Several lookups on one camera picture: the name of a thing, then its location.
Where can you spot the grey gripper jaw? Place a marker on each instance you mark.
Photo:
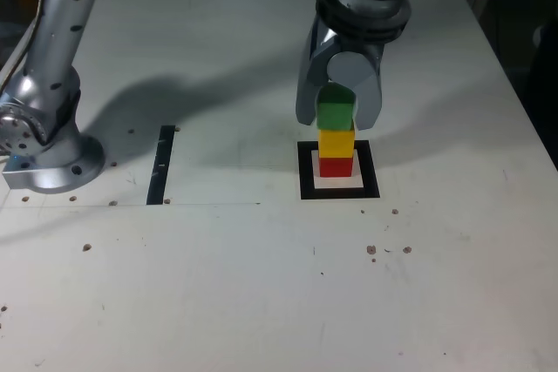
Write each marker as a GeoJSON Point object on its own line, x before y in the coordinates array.
{"type": "Point", "coordinates": [307, 84]}
{"type": "Point", "coordinates": [366, 84]}

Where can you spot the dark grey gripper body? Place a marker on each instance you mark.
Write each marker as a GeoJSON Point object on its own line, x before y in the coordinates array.
{"type": "Point", "coordinates": [357, 46]}

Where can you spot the green cube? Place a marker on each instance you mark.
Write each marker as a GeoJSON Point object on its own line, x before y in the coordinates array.
{"type": "Point", "coordinates": [333, 115]}

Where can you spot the yellow cube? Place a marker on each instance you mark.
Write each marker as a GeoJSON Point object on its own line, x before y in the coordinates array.
{"type": "Point", "coordinates": [335, 143]}

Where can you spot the red cube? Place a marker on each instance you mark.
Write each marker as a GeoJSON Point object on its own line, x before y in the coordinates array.
{"type": "Point", "coordinates": [335, 167]}

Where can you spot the black tape square outline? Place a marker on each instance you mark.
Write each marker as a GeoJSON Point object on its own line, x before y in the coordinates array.
{"type": "Point", "coordinates": [305, 171]}

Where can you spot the black tape strip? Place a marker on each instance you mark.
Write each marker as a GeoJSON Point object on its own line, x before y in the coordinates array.
{"type": "Point", "coordinates": [159, 163]}

